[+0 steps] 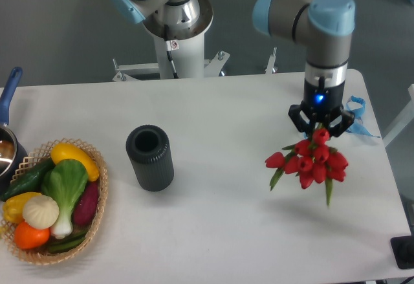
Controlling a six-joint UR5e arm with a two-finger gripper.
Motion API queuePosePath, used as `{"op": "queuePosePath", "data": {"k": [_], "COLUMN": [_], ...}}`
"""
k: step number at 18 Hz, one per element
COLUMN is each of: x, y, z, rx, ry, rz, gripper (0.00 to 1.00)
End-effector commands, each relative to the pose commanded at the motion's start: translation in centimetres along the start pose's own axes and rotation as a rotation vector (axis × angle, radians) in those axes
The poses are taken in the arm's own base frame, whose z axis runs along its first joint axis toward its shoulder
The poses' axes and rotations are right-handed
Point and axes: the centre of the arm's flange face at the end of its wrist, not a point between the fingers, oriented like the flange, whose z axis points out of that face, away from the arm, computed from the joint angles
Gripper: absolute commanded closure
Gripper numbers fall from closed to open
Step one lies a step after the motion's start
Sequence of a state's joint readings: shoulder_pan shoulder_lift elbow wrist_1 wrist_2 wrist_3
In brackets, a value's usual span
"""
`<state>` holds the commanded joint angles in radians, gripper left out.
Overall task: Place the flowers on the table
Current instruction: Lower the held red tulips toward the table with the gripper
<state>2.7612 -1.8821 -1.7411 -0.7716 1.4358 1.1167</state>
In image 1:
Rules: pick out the orange fruit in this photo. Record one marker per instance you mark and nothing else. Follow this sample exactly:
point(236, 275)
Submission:
point(27, 237)

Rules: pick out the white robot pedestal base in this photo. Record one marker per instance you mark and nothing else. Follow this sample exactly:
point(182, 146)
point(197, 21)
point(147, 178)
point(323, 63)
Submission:
point(178, 36)

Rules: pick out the red tulip bouquet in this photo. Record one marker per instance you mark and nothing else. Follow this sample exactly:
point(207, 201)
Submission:
point(311, 160)

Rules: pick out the yellow bell pepper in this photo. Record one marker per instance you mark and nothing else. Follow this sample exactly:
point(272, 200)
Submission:
point(13, 207)

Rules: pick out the woven wicker basket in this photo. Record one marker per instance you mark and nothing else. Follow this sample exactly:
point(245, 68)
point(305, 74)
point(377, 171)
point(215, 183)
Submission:
point(40, 255)

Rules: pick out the purple sweet potato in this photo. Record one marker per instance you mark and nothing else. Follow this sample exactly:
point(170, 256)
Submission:
point(85, 210)

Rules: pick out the green cucumber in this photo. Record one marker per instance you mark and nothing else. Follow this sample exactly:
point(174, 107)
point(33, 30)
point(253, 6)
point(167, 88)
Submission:
point(30, 181)

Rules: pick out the black device at edge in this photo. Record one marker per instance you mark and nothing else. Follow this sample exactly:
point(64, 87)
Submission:
point(402, 248)

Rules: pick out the blue ribbon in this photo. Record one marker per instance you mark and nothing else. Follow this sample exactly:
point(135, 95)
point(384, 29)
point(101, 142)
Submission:
point(356, 105)

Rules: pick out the dark grey ribbed vase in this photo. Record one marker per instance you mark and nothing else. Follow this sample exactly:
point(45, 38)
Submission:
point(149, 151)

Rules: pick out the green bean pods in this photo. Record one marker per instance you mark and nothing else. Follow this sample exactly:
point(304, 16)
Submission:
point(66, 244)

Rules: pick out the white steamed bun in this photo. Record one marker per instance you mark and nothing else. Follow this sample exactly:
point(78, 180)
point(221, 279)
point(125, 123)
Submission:
point(40, 212)

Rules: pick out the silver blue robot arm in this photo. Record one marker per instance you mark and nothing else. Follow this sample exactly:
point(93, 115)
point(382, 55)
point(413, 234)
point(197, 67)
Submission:
point(324, 27)

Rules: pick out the blue handled saucepan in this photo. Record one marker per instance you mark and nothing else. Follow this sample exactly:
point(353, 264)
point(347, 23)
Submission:
point(12, 152)

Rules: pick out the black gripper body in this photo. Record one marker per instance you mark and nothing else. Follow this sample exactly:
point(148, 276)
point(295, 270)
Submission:
point(321, 102)

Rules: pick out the white frame at right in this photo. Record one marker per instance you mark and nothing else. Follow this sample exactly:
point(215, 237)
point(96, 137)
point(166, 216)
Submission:
point(400, 121)

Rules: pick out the green bok choy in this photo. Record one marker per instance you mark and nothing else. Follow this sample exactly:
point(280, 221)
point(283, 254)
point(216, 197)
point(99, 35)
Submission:
point(65, 184)

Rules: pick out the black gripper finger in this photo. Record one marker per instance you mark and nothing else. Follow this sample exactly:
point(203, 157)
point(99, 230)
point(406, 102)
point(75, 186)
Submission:
point(303, 118)
point(339, 121)

